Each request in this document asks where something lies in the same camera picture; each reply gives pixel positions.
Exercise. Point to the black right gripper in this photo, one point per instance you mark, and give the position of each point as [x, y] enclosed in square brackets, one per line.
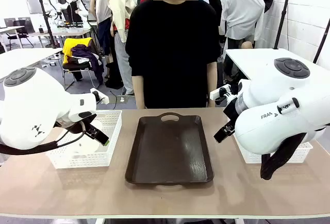
[231, 112]

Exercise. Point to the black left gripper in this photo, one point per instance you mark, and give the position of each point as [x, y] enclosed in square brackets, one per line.
[69, 127]

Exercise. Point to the translucent white Erlenmeyer flask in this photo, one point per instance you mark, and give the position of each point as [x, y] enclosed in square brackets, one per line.
[86, 147]

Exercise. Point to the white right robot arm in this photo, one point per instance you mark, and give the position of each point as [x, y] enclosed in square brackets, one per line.
[270, 92]

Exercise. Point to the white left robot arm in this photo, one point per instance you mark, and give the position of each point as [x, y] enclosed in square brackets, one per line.
[33, 110]

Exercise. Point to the person's left forearm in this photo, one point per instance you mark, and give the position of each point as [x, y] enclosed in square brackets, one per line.
[212, 85]

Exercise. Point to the person's right forearm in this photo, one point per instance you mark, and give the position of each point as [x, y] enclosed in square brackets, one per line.
[138, 92]

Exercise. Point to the white perforated plastic basket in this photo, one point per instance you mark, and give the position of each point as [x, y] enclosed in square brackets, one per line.
[299, 154]
[77, 161]

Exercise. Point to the grey floor socket plate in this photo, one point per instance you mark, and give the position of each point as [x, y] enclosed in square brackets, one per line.
[111, 100]

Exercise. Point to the dark brown plastic tray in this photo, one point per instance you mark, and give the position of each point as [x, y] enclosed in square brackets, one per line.
[167, 152]

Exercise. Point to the black metal chair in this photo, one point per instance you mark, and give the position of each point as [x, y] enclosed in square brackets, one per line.
[77, 67]

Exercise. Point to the white desk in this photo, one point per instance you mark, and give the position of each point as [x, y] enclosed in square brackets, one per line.
[23, 59]
[247, 56]

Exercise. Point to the purple garment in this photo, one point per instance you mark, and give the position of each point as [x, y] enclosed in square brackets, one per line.
[82, 51]

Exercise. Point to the yellow garment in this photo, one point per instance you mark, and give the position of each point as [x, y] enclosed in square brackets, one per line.
[68, 46]

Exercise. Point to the person in black sweater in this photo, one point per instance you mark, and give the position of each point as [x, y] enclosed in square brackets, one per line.
[170, 54]

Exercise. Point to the glass top table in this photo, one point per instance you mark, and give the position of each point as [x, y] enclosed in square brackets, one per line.
[69, 31]

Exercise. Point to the mannequin in white shirt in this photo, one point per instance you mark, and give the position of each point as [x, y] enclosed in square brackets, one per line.
[242, 10]

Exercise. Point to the mannequin in white tank top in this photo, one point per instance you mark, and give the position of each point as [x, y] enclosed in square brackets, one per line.
[101, 5]

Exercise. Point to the black tripod stand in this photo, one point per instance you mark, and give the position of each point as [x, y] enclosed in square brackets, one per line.
[283, 15]
[46, 15]
[321, 43]

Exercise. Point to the background person in mask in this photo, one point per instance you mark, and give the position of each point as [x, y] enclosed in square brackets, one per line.
[86, 3]

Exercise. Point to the mannequin in dark coat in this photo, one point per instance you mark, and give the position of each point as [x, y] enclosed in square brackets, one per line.
[214, 2]

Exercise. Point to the black office chair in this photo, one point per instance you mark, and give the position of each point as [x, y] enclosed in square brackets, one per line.
[18, 28]

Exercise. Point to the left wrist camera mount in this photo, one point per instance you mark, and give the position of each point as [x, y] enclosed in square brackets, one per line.
[102, 98]

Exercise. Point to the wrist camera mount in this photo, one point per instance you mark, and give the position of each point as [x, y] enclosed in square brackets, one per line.
[219, 91]
[102, 98]

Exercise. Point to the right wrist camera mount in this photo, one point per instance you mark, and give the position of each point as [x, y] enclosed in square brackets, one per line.
[219, 91]

